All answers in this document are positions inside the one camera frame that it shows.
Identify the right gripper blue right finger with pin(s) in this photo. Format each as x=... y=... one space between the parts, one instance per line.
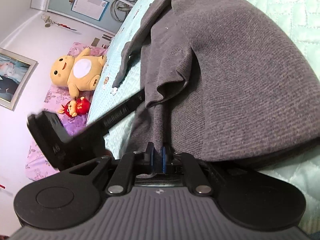
x=185 y=165

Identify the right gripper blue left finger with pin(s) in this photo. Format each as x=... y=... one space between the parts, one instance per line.
x=129 y=166

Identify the dark grey sweater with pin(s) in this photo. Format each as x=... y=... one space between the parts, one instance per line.
x=221 y=80

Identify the red plush toy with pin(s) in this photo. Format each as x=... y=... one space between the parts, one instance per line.
x=76 y=107

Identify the yellow plush toy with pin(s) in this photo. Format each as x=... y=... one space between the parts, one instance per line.
x=78 y=74

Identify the blue framed poster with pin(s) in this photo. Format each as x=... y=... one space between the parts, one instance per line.
x=93 y=9

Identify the framed wall picture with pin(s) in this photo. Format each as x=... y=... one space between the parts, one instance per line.
x=15 y=72

